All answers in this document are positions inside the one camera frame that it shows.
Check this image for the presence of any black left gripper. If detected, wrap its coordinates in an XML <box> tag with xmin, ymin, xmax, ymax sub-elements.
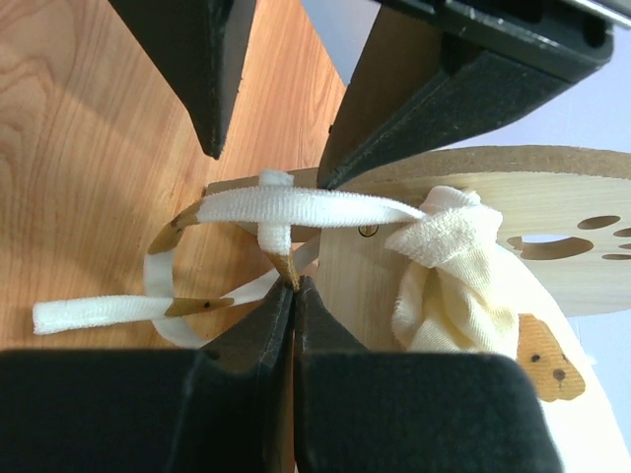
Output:
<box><xmin>317</xmin><ymin>0</ymin><xmax>614</xmax><ymax>189</ymax></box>

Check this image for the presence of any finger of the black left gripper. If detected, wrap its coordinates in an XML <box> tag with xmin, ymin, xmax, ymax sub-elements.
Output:
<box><xmin>110</xmin><ymin>0</ymin><xmax>256</xmax><ymax>159</ymax></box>

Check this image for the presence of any wooden striped pet bed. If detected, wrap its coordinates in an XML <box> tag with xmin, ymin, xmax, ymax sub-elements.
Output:
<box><xmin>202</xmin><ymin>146</ymin><xmax>630</xmax><ymax>365</ymax></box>

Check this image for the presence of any large bear print cushion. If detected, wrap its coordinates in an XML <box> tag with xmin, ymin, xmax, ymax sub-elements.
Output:
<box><xmin>33</xmin><ymin>171</ymin><xmax>630</xmax><ymax>472</ymax></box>

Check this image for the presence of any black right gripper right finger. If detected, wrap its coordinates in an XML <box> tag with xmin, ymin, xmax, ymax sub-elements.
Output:
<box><xmin>294</xmin><ymin>278</ymin><xmax>562</xmax><ymax>472</ymax></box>

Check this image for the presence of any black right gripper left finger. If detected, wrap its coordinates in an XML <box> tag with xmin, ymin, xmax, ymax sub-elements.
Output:
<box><xmin>1</xmin><ymin>285</ymin><xmax>294</xmax><ymax>472</ymax></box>

